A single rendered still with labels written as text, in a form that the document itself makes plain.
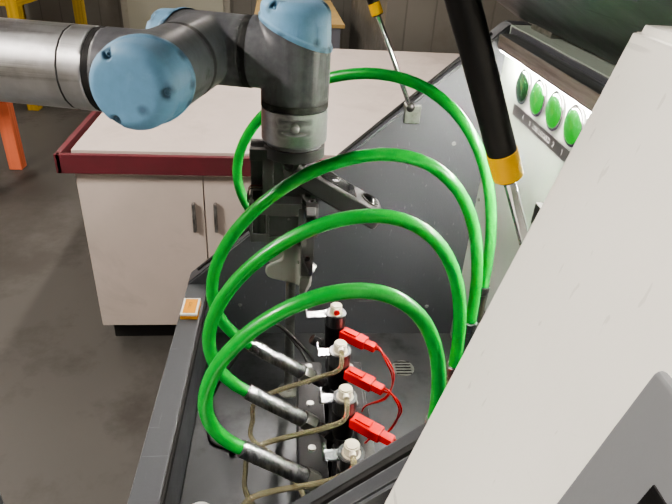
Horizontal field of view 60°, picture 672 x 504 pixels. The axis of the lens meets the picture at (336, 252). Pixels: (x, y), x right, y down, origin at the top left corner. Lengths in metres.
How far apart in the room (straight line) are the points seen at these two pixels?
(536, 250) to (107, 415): 2.05
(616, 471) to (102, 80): 0.45
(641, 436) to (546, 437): 0.07
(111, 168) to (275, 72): 1.55
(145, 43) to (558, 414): 0.41
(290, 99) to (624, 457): 0.48
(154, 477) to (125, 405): 1.49
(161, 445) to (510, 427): 0.60
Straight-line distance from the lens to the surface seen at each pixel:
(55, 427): 2.30
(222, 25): 0.65
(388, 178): 1.05
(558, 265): 0.32
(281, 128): 0.64
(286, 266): 0.73
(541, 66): 0.82
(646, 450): 0.26
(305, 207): 0.69
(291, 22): 0.61
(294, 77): 0.62
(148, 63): 0.51
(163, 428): 0.88
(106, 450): 2.18
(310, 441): 0.81
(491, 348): 0.37
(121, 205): 2.22
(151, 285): 2.37
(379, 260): 1.13
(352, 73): 0.75
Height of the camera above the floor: 1.59
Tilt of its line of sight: 30 degrees down
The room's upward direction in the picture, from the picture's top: 4 degrees clockwise
